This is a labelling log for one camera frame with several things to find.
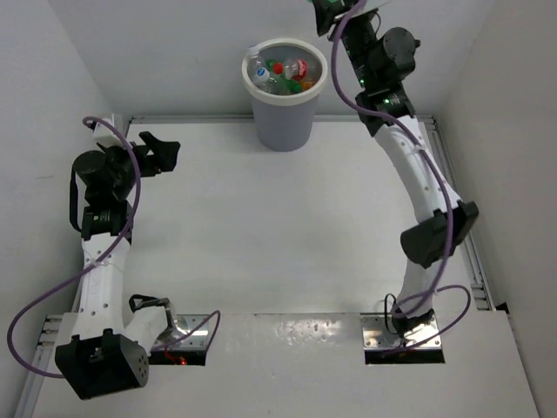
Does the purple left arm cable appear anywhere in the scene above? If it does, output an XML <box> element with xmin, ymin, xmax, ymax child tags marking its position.
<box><xmin>7</xmin><ymin>115</ymin><xmax>222</xmax><ymax>378</ymax></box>

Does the metal base plate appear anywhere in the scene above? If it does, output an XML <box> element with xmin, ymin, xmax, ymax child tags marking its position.
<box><xmin>151</xmin><ymin>310</ymin><xmax>221</xmax><ymax>352</ymax></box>
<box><xmin>360</xmin><ymin>313</ymin><xmax>442</xmax><ymax>352</ymax></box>

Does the orange juice bottle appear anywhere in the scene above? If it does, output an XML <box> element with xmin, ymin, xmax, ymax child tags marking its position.
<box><xmin>300</xmin><ymin>80</ymin><xmax>317</xmax><ymax>91</ymax></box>

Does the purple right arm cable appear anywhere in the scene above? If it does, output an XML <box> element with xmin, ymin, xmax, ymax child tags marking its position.
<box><xmin>330</xmin><ymin>0</ymin><xmax>473</xmax><ymax>352</ymax></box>

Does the aluminium frame rail left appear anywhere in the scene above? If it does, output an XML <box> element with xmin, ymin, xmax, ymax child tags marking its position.
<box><xmin>12</xmin><ymin>115</ymin><xmax>144</xmax><ymax>417</ymax></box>

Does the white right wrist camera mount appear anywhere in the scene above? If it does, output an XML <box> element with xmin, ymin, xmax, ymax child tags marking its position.
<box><xmin>334</xmin><ymin>0</ymin><xmax>391</xmax><ymax>22</ymax></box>

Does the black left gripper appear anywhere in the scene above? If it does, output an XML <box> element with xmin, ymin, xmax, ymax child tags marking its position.
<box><xmin>99</xmin><ymin>131</ymin><xmax>178</xmax><ymax>200</ymax></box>

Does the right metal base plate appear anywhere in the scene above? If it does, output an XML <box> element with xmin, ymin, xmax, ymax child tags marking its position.
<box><xmin>360</xmin><ymin>313</ymin><xmax>442</xmax><ymax>352</ymax></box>

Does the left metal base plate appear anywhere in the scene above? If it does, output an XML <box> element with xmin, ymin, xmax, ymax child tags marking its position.
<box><xmin>151</xmin><ymin>310</ymin><xmax>221</xmax><ymax>352</ymax></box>

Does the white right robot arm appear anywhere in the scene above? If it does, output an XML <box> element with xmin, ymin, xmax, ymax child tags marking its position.
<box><xmin>312</xmin><ymin>1</ymin><xmax>480</xmax><ymax>335</ymax></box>

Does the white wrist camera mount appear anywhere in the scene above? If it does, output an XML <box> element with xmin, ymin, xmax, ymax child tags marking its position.
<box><xmin>92</xmin><ymin>113</ymin><xmax>126</xmax><ymax>147</ymax></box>
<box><xmin>334</xmin><ymin>0</ymin><xmax>391</xmax><ymax>22</ymax></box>

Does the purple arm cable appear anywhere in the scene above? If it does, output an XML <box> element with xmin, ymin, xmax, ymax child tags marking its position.
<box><xmin>330</xmin><ymin>0</ymin><xmax>473</xmax><ymax>352</ymax></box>
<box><xmin>7</xmin><ymin>115</ymin><xmax>222</xmax><ymax>378</ymax></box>

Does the red cap cola bottle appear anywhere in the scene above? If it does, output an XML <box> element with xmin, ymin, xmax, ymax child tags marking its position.
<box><xmin>271</xmin><ymin>58</ymin><xmax>321</xmax><ymax>82</ymax></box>

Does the grey plastic waste bin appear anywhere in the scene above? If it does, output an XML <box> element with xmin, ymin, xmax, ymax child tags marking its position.
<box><xmin>241</xmin><ymin>38</ymin><xmax>328</xmax><ymax>152</ymax></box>

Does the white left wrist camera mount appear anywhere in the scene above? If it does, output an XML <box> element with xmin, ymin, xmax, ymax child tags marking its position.
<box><xmin>92</xmin><ymin>113</ymin><xmax>126</xmax><ymax>147</ymax></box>

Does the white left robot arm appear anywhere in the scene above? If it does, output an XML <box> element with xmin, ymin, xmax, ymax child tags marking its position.
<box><xmin>55</xmin><ymin>131</ymin><xmax>180</xmax><ymax>400</ymax></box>

